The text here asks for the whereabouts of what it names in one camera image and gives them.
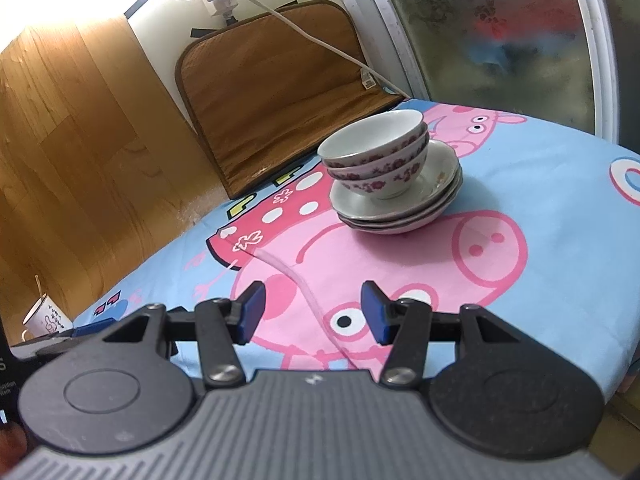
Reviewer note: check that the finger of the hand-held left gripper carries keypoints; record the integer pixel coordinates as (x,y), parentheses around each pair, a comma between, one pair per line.
(92,331)

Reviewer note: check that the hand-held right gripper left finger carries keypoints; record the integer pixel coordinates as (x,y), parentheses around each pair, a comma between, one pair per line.
(252,310)

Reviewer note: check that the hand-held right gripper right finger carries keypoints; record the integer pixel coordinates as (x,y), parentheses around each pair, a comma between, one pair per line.
(375,310)

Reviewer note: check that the white floral plate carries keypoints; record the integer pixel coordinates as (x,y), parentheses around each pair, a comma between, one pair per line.
(440,170)
(400,229)
(445,195)

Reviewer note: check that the white bowl purple floral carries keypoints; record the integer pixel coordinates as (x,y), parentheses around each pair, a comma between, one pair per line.
(370,135)
(400,160)
(380,187)

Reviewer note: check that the person's left hand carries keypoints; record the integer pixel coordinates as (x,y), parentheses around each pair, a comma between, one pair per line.
(11,442)

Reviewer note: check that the white printed mug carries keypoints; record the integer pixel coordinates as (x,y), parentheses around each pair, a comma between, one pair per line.
(47,317)

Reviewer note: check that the printed cartoon blanket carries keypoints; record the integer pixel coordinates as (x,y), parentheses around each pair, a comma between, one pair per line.
(550,235)

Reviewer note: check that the brown cushion mat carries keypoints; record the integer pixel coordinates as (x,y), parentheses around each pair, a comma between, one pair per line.
(280,100)

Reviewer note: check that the frosted glass sliding door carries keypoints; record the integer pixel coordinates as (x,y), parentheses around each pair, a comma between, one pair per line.
(500,35)

